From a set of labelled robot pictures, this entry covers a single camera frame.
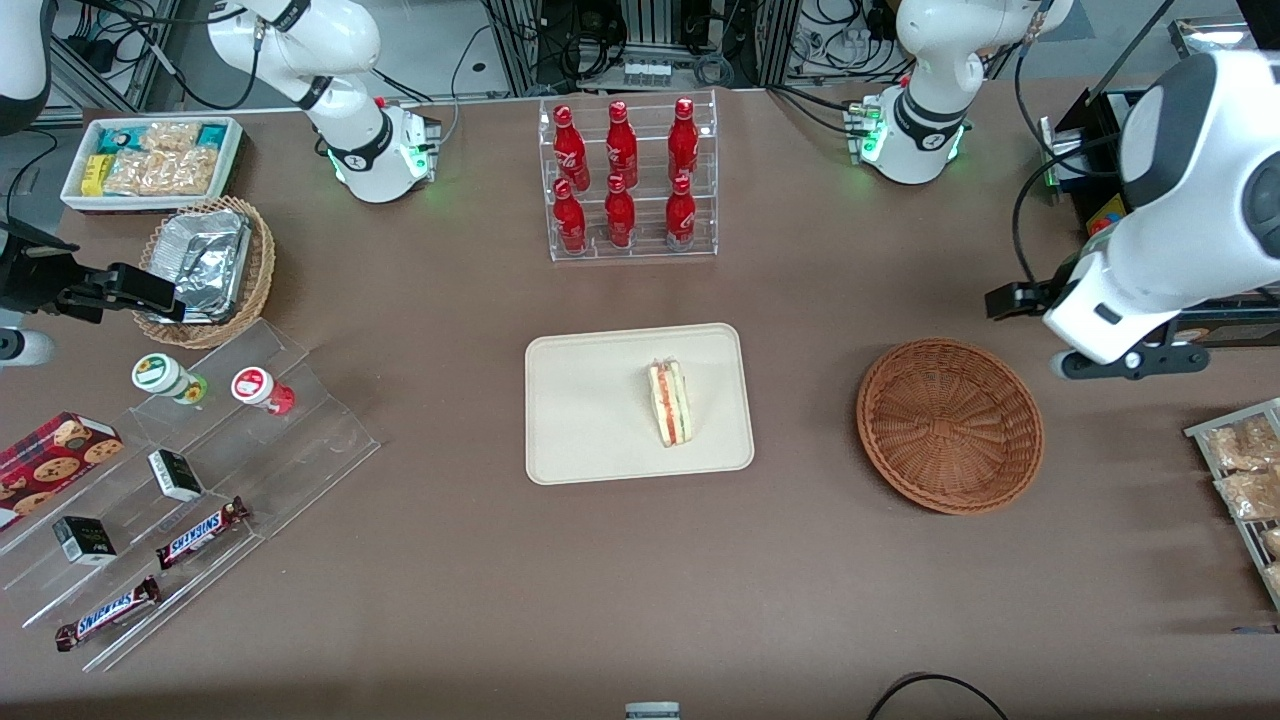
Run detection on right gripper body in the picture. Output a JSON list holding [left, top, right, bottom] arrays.
[[0, 222, 81, 313]]

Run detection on triangle sandwich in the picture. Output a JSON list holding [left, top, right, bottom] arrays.
[[647, 358, 694, 448]]

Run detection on light wicker basket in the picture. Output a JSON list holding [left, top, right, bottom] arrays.
[[132, 196, 277, 351]]

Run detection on brown wicker basket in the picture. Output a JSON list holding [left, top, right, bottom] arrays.
[[857, 338, 1046, 516]]

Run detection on beige plastic tray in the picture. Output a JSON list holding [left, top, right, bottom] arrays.
[[525, 322, 755, 486]]

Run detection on stacked aluminium foil trays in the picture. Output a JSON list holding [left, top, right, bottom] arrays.
[[150, 210, 251, 323]]

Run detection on green lid yogurt cup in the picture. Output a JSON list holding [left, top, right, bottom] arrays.
[[131, 353, 209, 406]]

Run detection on white snack bin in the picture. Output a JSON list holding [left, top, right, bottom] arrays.
[[60, 116, 245, 214]]

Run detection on large clear cracker bag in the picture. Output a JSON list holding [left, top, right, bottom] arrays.
[[103, 147, 221, 197]]

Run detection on red lid yogurt cup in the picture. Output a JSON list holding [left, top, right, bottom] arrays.
[[231, 367, 297, 417]]

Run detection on small clear cracker bag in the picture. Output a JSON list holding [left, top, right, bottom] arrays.
[[138, 121, 204, 153]]

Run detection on black food warmer appliance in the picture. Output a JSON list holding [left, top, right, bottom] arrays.
[[1040, 18, 1280, 351]]

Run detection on red chocolate chip cookie box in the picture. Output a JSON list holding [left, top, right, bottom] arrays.
[[0, 412, 125, 531]]

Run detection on small black carton box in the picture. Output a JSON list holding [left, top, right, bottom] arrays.
[[52, 515, 118, 567], [148, 449, 205, 503]]

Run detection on clear acrylic stepped shelf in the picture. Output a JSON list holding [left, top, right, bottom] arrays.
[[0, 318, 381, 673]]

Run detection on Snickers chocolate bar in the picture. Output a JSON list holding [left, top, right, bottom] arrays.
[[55, 576, 163, 653], [155, 497, 251, 571]]

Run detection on red cola bottle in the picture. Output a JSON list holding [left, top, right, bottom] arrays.
[[553, 104, 591, 191], [553, 178, 589, 253], [668, 97, 699, 186], [665, 174, 698, 251], [604, 174, 637, 249], [605, 100, 639, 189]]

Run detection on clear acrylic bottle rack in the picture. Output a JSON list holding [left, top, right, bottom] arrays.
[[538, 90, 719, 263]]

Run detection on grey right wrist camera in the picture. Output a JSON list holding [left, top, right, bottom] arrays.
[[0, 328, 57, 369]]

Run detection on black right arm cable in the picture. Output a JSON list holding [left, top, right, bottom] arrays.
[[0, 128, 61, 236]]

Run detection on black floor cable loop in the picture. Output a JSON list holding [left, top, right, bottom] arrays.
[[865, 672, 1011, 720]]

